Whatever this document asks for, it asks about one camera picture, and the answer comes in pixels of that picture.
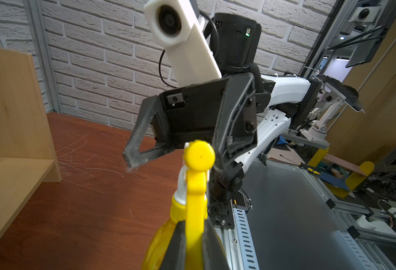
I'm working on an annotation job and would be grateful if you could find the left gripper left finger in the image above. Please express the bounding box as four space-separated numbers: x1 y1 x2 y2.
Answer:
160 229 186 270

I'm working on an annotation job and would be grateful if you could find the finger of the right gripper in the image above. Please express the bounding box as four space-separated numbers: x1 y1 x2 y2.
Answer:
211 73 257 171
123 96 175 169

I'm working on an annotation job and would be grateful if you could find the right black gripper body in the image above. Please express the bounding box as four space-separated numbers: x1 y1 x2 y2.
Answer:
159 77 272 149

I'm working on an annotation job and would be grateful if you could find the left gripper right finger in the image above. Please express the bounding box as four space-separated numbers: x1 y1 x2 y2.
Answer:
202 219 230 270

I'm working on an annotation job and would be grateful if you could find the yellow transparent spray bottle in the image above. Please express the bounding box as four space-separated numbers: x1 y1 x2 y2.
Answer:
142 140 215 270

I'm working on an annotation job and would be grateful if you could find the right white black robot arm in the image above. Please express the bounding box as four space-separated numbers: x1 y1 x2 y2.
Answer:
124 13 321 203

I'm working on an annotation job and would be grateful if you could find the wooden shelf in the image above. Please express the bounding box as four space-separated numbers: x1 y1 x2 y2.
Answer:
0 48 61 239

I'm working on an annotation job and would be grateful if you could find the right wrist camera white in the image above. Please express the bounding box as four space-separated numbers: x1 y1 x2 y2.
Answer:
143 1 221 87

